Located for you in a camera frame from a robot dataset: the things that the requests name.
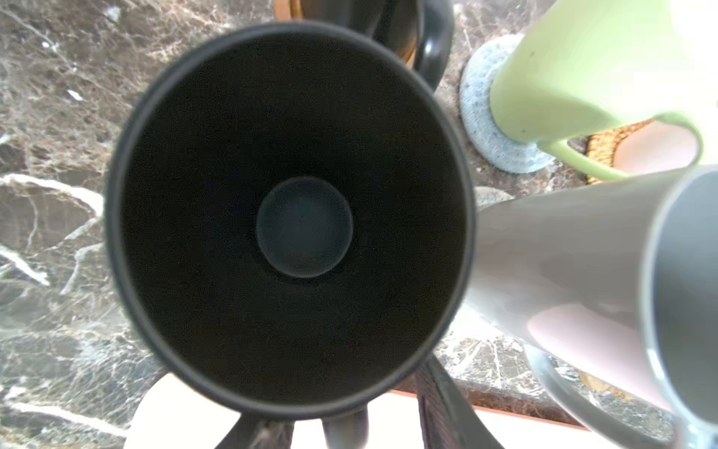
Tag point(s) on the dark brown wooden coaster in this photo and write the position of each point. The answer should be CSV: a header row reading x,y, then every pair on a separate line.
x,y
394,24

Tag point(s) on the grey felt round coaster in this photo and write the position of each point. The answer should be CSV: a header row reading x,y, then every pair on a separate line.
x,y
490,142

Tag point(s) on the grey mug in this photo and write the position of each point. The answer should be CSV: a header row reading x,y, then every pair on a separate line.
x,y
619,280

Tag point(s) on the pink handled white mug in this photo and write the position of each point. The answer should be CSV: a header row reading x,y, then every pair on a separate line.
x,y
654,148

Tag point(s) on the white woven round coaster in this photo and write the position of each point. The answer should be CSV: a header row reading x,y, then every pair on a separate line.
x,y
487,196

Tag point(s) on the green handled white mug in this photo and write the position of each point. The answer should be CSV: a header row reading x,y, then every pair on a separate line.
x,y
589,66

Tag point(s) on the woven rattan round coaster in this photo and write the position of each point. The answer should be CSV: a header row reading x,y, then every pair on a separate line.
x,y
601,147

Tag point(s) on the pink rectangular tray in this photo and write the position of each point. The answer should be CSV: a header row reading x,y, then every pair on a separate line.
x,y
173,415

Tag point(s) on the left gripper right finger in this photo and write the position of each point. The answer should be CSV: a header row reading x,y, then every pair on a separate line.
x,y
447,419

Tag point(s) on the black mug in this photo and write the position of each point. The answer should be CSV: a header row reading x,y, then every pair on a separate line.
x,y
418,32
290,220

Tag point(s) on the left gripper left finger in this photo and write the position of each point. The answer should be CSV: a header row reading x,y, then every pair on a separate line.
x,y
254,432

